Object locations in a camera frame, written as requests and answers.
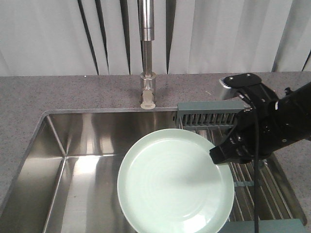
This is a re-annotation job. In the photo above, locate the white pleated curtain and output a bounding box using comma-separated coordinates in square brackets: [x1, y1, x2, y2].
[0, 0, 311, 76]

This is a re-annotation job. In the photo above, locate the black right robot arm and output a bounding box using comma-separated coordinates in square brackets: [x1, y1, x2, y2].
[209, 83, 311, 164]

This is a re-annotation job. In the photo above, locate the grey roll-up dish rack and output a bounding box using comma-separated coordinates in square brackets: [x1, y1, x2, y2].
[176, 101, 307, 233]

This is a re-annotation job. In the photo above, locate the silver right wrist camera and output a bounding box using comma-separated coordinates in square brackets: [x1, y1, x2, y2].
[216, 73, 262, 100]

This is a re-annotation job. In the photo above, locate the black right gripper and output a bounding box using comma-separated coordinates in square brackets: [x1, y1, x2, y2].
[209, 83, 278, 165]

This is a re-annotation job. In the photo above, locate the stainless steel faucet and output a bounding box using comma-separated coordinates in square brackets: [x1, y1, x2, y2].
[138, 0, 156, 110]

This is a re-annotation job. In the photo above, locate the pale green round plate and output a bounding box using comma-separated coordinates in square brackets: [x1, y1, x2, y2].
[117, 129, 234, 233]

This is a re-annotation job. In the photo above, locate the black camera cable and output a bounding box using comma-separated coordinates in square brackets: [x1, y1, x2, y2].
[239, 88, 261, 233]

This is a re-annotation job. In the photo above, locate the stainless steel sink basin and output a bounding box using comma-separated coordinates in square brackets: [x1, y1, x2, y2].
[0, 108, 307, 233]

